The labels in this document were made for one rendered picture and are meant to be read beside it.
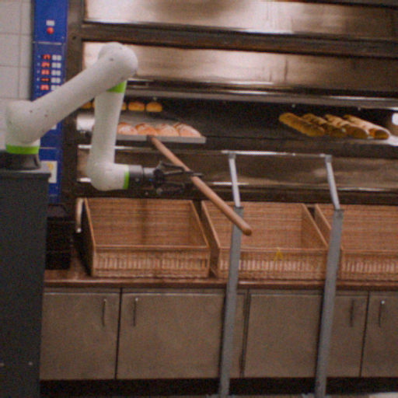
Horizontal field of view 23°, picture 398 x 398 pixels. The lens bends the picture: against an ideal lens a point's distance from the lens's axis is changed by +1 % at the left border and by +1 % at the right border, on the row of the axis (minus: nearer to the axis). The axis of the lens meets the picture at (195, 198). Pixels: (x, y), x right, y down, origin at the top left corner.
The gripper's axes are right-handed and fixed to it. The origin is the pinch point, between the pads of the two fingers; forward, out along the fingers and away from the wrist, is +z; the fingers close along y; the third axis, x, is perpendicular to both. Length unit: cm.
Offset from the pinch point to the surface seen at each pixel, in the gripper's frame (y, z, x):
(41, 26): -48, -51, -119
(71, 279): 62, -36, -69
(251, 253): 48, 48, -70
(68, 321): 81, -37, -67
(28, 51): -35, -57, -122
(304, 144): 3, 86, -118
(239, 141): 2, 52, -119
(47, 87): -19, -47, -119
